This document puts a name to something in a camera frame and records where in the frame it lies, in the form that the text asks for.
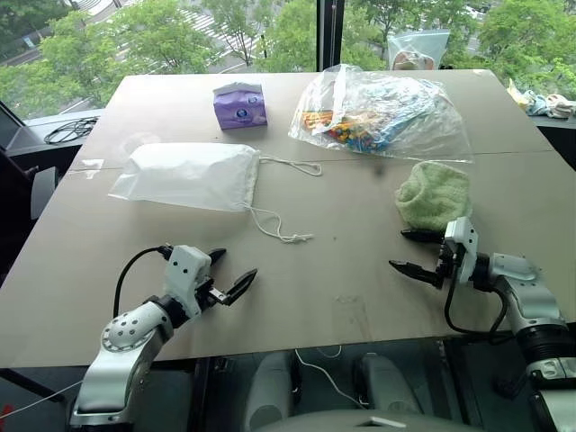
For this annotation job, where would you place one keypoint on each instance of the purple tissue box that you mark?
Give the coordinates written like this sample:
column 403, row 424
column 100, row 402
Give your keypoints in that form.
column 240, row 108

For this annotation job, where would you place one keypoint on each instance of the clear bag with blue zip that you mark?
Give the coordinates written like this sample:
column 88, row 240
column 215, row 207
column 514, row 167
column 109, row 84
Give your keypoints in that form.
column 418, row 49

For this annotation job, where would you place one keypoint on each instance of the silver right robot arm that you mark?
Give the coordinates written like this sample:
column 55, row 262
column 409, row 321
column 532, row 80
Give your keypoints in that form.
column 535, row 310

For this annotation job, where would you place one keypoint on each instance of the light green towel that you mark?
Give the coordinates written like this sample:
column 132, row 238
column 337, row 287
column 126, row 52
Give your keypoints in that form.
column 434, row 195

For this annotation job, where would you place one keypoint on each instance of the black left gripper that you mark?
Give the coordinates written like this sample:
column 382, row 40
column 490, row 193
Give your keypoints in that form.
column 208, row 294

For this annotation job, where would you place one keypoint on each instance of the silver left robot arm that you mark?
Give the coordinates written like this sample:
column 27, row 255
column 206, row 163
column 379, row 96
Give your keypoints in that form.
column 121, row 335

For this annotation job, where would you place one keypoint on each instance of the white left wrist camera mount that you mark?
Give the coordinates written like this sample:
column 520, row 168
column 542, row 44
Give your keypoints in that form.
column 184, row 274

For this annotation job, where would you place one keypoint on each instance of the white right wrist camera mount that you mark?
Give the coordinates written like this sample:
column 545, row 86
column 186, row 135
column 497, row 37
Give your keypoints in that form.
column 463, row 245

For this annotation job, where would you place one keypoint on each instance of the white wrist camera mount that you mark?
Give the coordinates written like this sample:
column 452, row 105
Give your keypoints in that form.
column 184, row 274
column 463, row 245

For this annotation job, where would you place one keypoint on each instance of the grey curved robot torso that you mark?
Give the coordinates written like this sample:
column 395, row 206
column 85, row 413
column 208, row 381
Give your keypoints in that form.
column 369, row 422

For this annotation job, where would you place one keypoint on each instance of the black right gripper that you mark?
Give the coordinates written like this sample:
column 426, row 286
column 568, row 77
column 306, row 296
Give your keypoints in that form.
column 447, row 265

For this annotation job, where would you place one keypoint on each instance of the pile of pastel cloths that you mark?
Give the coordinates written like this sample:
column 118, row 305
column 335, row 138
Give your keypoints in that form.
column 546, row 103

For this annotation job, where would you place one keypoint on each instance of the black window frame post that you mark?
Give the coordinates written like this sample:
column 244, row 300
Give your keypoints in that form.
column 330, row 31

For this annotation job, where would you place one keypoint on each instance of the grey chair part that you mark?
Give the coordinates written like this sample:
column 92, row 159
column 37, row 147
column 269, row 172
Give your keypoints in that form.
column 44, row 191

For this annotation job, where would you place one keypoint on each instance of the dark rounded grey shape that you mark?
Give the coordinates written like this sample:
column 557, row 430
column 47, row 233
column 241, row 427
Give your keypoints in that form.
column 270, row 387
column 389, row 384

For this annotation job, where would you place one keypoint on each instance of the clear bag of colourful toys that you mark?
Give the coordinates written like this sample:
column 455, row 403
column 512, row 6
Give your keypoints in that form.
column 382, row 112

